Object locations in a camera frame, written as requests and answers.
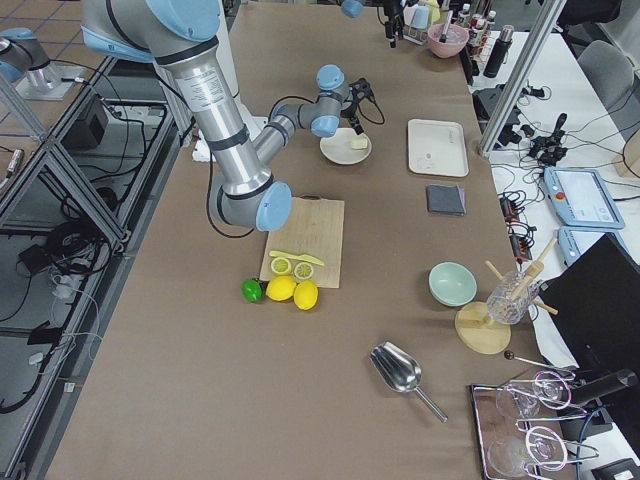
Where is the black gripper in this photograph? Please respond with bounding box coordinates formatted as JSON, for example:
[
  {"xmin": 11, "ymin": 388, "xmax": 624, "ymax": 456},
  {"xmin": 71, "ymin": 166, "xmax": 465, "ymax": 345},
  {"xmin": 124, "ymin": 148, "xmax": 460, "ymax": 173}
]
[
  {"xmin": 344, "ymin": 77, "xmax": 377, "ymax": 135},
  {"xmin": 382, "ymin": 0, "xmax": 405, "ymax": 48}
]

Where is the white bun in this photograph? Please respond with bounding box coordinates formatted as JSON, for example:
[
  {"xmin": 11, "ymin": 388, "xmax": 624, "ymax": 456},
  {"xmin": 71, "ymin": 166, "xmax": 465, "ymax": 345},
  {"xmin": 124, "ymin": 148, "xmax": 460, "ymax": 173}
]
[{"xmin": 350, "ymin": 138, "xmax": 369, "ymax": 150}]

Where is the white round plate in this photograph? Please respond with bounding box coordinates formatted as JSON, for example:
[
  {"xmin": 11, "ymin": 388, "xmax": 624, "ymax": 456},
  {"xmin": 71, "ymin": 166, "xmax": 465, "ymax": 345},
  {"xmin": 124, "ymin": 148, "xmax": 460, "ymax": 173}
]
[{"xmin": 320, "ymin": 128, "xmax": 372, "ymax": 166}]

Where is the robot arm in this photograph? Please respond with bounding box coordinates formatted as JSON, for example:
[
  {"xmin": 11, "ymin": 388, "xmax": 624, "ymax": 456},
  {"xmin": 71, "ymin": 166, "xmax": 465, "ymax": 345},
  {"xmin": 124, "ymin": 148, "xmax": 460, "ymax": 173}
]
[
  {"xmin": 81, "ymin": 0, "xmax": 374, "ymax": 231},
  {"xmin": 336, "ymin": 0, "xmax": 410, "ymax": 48}
]

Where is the cream rabbit tray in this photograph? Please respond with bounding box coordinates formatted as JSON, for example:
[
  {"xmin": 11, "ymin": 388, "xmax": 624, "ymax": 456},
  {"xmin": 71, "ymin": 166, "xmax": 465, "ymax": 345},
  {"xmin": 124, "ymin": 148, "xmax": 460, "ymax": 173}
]
[{"xmin": 407, "ymin": 119, "xmax": 469, "ymax": 178}]

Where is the black mirror tray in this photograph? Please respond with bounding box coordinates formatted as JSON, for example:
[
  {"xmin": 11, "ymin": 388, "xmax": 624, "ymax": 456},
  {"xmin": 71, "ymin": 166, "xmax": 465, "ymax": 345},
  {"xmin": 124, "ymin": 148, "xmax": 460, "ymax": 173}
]
[{"xmin": 468, "ymin": 384, "xmax": 502, "ymax": 479}]

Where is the blue plastic cup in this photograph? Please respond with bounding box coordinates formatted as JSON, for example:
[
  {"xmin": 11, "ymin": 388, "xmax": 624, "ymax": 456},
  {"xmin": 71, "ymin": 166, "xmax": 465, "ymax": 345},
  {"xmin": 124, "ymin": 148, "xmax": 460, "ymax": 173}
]
[{"xmin": 410, "ymin": 4, "xmax": 431, "ymax": 31}]

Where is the steel rod black tip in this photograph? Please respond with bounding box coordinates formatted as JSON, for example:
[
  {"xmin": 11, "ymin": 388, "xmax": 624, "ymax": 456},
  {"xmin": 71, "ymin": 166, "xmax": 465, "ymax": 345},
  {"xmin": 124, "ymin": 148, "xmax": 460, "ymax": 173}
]
[{"xmin": 439, "ymin": 10, "xmax": 454, "ymax": 43}]

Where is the pink bowl with ice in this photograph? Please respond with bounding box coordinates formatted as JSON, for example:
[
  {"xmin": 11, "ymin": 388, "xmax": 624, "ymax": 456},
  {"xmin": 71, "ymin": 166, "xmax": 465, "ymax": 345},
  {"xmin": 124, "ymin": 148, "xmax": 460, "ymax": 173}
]
[{"xmin": 427, "ymin": 24, "xmax": 469, "ymax": 59}]

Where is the black thermos bottle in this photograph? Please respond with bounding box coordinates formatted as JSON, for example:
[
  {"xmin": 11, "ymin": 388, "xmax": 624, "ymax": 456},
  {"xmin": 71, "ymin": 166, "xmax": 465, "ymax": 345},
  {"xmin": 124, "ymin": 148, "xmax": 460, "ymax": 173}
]
[{"xmin": 483, "ymin": 25, "xmax": 514, "ymax": 78}]

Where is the wooden cutting board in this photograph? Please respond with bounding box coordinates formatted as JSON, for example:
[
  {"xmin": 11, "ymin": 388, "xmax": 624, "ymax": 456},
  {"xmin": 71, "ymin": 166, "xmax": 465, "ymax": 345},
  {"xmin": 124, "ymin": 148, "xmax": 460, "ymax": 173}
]
[{"xmin": 259, "ymin": 197, "xmax": 345, "ymax": 289}]

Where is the grey folded cloth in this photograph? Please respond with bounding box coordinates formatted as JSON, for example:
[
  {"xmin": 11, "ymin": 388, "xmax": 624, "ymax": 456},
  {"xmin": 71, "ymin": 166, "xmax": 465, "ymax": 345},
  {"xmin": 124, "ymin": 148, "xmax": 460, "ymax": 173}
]
[{"xmin": 426, "ymin": 184, "xmax": 466, "ymax": 216}]

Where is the yellow plastic knife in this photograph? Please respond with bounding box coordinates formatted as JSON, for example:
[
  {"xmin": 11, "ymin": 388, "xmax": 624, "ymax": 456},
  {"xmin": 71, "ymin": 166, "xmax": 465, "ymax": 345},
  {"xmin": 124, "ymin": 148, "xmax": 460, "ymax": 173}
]
[{"xmin": 269, "ymin": 250, "xmax": 325, "ymax": 266}]

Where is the lemon half slice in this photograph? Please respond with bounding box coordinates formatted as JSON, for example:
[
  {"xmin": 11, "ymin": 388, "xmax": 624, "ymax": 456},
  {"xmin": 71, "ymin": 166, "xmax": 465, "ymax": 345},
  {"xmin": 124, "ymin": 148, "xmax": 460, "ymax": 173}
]
[
  {"xmin": 270, "ymin": 256, "xmax": 293, "ymax": 276},
  {"xmin": 292, "ymin": 261, "xmax": 314, "ymax": 282}
]

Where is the yellow lemon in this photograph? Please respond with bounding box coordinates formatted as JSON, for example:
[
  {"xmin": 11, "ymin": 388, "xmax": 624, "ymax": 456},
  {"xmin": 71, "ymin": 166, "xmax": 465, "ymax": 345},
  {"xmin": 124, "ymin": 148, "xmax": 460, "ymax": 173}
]
[
  {"xmin": 266, "ymin": 275, "xmax": 298, "ymax": 302},
  {"xmin": 293, "ymin": 280, "xmax": 319, "ymax": 311}
]

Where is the mint green bowl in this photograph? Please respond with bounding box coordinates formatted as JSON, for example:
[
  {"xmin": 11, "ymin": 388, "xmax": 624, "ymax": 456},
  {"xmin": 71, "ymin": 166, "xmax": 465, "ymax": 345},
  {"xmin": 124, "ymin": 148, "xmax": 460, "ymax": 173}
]
[{"xmin": 428, "ymin": 262, "xmax": 477, "ymax": 307}]

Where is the green lime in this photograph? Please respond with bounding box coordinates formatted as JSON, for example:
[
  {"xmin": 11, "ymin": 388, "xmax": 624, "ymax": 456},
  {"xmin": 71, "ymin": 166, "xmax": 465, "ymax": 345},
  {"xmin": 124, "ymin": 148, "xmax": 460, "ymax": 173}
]
[{"xmin": 241, "ymin": 279, "xmax": 264, "ymax": 303}]

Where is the wooden cup tree stand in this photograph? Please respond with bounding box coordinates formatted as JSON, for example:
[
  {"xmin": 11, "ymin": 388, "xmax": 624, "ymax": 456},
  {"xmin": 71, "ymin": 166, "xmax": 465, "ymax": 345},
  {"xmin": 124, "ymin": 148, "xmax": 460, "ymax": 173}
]
[{"xmin": 455, "ymin": 237, "xmax": 558, "ymax": 354}]

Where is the clear glass cup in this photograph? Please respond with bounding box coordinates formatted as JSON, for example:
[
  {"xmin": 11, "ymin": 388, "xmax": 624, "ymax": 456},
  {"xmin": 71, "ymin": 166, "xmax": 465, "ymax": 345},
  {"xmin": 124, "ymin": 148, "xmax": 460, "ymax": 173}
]
[{"xmin": 487, "ymin": 271, "xmax": 540, "ymax": 325}]

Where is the blue teach pendant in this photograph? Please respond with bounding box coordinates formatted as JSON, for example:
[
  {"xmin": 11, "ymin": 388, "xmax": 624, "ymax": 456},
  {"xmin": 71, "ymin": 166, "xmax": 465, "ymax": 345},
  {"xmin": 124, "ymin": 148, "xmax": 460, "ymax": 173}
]
[
  {"xmin": 557, "ymin": 226, "xmax": 626, "ymax": 267},
  {"xmin": 543, "ymin": 167, "xmax": 626, "ymax": 230}
]

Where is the steel scoop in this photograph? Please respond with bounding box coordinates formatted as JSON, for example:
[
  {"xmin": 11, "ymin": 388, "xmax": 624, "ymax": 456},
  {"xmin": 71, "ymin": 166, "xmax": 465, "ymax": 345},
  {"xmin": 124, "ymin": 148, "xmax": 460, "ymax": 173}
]
[{"xmin": 370, "ymin": 341, "xmax": 448, "ymax": 423}]

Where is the wine glass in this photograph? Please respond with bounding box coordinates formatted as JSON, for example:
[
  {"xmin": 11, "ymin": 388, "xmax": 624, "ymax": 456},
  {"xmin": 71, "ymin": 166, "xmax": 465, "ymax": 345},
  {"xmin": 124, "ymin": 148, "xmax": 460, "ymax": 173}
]
[
  {"xmin": 496, "ymin": 371, "xmax": 571, "ymax": 422},
  {"xmin": 488, "ymin": 426, "xmax": 568, "ymax": 479}
]

